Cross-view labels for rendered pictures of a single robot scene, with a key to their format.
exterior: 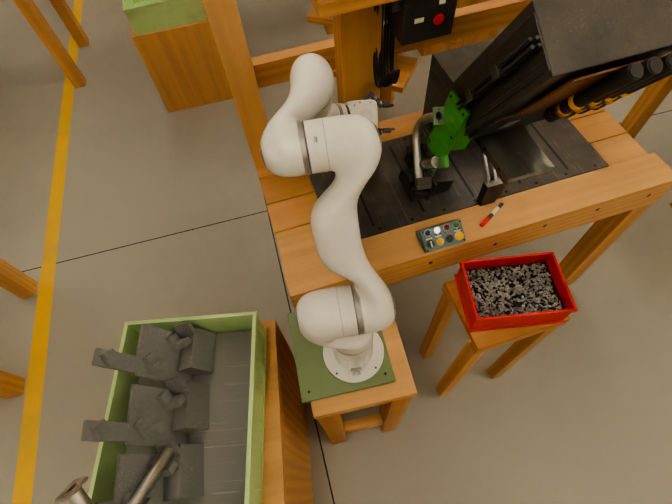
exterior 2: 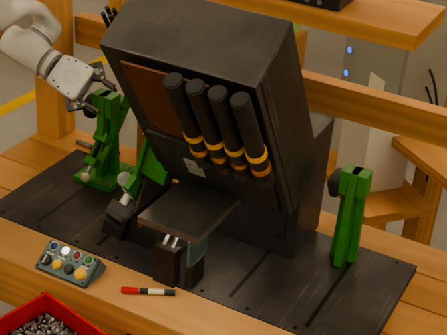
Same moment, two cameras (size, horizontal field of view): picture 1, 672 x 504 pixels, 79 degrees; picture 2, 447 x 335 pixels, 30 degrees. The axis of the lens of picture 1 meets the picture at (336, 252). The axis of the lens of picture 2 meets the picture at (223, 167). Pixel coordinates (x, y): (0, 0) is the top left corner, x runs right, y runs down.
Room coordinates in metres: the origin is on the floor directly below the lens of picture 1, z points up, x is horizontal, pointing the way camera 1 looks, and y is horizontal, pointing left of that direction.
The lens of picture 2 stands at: (-0.35, -1.66, 2.19)
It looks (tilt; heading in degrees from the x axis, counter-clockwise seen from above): 30 degrees down; 38
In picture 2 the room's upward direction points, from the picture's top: 4 degrees clockwise
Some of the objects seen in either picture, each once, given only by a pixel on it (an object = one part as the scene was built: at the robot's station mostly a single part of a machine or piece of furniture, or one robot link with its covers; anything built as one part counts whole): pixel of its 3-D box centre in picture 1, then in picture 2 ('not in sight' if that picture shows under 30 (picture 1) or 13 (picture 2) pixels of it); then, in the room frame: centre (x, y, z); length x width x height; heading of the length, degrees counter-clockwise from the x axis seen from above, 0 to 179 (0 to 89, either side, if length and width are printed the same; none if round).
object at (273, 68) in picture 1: (425, 31); (267, 78); (1.44, -0.42, 1.23); 1.30 x 0.05 x 0.09; 102
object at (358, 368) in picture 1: (352, 343); not in sight; (0.38, -0.02, 0.96); 0.19 x 0.19 x 0.18
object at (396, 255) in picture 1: (481, 230); (138, 316); (0.80, -0.55, 0.82); 1.50 x 0.14 x 0.15; 102
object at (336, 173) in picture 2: not in sight; (335, 181); (1.26, -0.78, 1.12); 0.08 x 0.03 x 0.08; 12
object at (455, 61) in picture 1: (471, 99); (260, 172); (1.23, -0.57, 1.07); 0.30 x 0.18 x 0.34; 102
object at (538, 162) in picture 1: (499, 134); (209, 194); (0.99, -0.59, 1.11); 0.39 x 0.16 x 0.03; 12
